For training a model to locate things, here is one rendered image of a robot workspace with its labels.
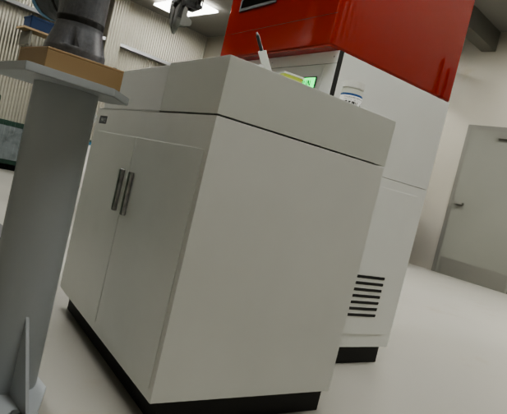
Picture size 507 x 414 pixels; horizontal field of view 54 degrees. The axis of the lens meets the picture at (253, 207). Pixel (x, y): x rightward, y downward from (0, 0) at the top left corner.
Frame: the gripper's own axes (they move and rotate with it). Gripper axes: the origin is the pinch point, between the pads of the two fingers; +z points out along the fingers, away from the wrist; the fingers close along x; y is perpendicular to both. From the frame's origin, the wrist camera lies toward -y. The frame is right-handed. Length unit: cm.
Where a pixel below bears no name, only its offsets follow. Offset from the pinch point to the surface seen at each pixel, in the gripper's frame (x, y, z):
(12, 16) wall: 805, 45, -131
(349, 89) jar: -40, 46, 7
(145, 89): 0.4, -4.3, 21.4
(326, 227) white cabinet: -50, 40, 50
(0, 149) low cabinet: 622, 42, 83
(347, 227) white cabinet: -50, 49, 49
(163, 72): -11.2, -4.3, 16.2
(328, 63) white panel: -11, 59, -7
